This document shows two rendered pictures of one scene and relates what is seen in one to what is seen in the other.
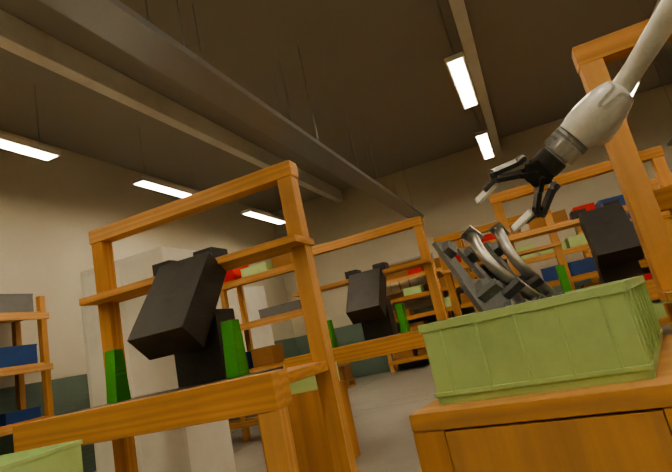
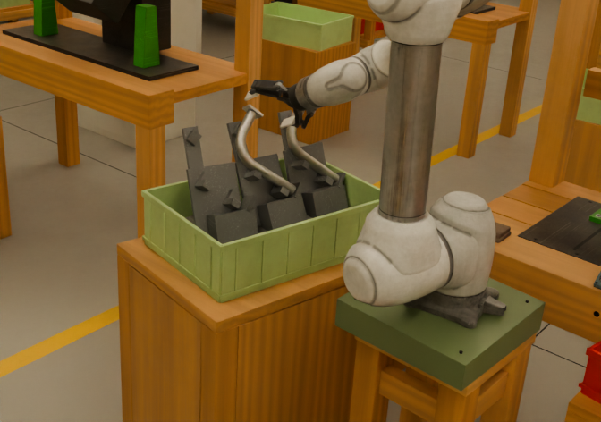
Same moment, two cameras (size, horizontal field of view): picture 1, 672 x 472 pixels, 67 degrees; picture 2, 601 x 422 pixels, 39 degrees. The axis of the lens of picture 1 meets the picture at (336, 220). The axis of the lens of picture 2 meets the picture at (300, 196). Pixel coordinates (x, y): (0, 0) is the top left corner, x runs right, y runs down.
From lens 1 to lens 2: 1.82 m
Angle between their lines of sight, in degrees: 41
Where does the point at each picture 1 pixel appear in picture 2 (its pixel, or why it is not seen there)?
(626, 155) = (570, 24)
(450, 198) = not seen: outside the picture
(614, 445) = (182, 324)
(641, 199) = (558, 80)
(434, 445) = (123, 267)
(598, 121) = (323, 97)
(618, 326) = (214, 267)
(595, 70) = not seen: outside the picture
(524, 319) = (183, 229)
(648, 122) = not seen: outside the picture
